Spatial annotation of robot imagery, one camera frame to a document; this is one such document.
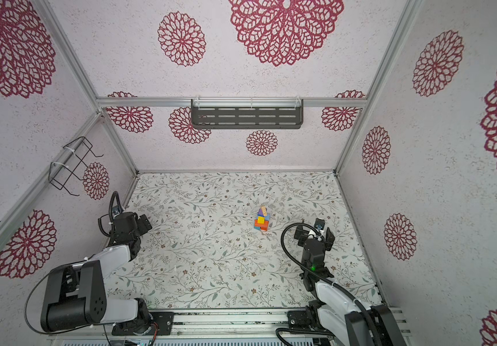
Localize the orange wood rectangular block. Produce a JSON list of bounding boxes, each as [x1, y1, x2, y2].
[[254, 219, 270, 232]]

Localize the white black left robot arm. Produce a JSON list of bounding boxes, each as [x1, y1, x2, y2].
[[40, 212, 154, 335]]

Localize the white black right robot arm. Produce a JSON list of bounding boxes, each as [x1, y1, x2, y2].
[[280, 219, 407, 345]]

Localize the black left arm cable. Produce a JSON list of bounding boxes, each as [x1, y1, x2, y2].
[[24, 191, 124, 346]]

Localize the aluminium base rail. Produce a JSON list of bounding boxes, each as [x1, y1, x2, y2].
[[48, 306, 412, 340]]

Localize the black wire wall rack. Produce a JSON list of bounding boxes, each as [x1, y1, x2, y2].
[[47, 136, 104, 197]]

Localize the dark grey wall shelf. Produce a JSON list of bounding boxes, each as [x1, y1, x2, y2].
[[190, 99, 304, 130]]

